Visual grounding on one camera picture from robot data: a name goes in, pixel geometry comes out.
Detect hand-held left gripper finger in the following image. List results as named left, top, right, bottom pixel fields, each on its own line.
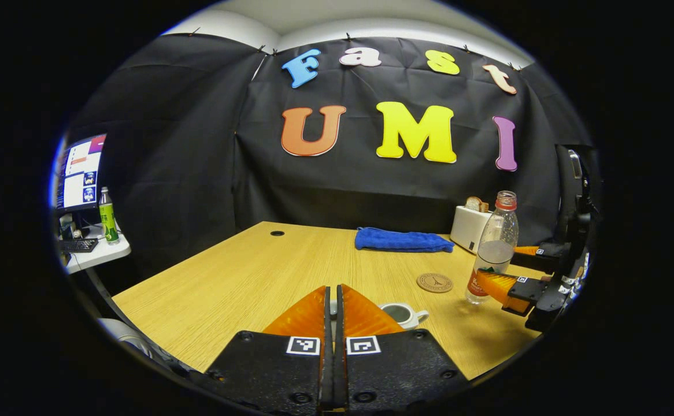
left=335, top=283, right=471, bottom=414
left=206, top=285, right=333, bottom=414

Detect clear plastic water bottle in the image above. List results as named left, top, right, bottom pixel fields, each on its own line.
left=465, top=191, right=520, bottom=305

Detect white teacup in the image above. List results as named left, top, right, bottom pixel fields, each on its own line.
left=379, top=303, right=430, bottom=330

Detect round brown coaster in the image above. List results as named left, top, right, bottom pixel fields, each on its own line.
left=417, top=273, right=454, bottom=294

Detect green drink bottle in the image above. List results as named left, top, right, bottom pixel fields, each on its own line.
left=99, top=187, right=120, bottom=245

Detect white toaster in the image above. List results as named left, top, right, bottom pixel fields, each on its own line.
left=450, top=205, right=495, bottom=255

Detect blue towel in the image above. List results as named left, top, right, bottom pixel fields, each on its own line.
left=355, top=227, right=455, bottom=253

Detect white rounded object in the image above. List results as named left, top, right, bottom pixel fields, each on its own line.
left=99, top=318, right=161, bottom=362

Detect black backdrop cloth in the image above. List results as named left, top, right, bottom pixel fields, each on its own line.
left=62, top=32, right=595, bottom=278

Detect white side table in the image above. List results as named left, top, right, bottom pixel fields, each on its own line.
left=60, top=225, right=131, bottom=275

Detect black keyboard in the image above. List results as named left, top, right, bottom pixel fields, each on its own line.
left=60, top=238, right=99, bottom=254

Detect computer monitor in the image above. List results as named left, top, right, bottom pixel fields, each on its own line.
left=54, top=134, right=108, bottom=211

